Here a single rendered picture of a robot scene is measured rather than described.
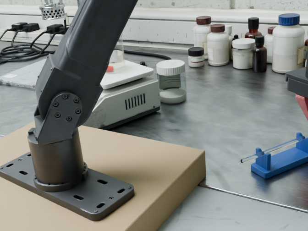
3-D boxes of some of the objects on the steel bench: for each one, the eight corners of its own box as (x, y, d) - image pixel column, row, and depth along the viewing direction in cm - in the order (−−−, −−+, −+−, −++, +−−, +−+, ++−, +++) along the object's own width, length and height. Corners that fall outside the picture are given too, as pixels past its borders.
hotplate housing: (74, 145, 77) (66, 102, 74) (43, 123, 87) (35, 85, 84) (171, 107, 89) (168, 70, 86) (134, 93, 99) (130, 58, 96)
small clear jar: (250, 62, 113) (250, 36, 111) (259, 68, 108) (260, 41, 105) (229, 65, 112) (228, 40, 110) (237, 71, 107) (237, 45, 104)
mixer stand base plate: (47, 91, 105) (47, 87, 105) (-8, 82, 115) (-9, 78, 115) (120, 57, 128) (120, 53, 128) (69, 52, 138) (68, 48, 138)
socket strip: (76, 47, 144) (74, 34, 142) (-5, 40, 164) (-8, 28, 162) (86, 42, 148) (85, 30, 146) (7, 36, 168) (4, 25, 166)
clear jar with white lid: (190, 102, 91) (188, 65, 88) (162, 107, 90) (158, 69, 87) (183, 93, 96) (181, 57, 93) (156, 96, 96) (153, 61, 93)
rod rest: (265, 179, 62) (266, 157, 61) (249, 170, 65) (249, 148, 63) (316, 158, 66) (317, 137, 65) (299, 150, 69) (300, 129, 68)
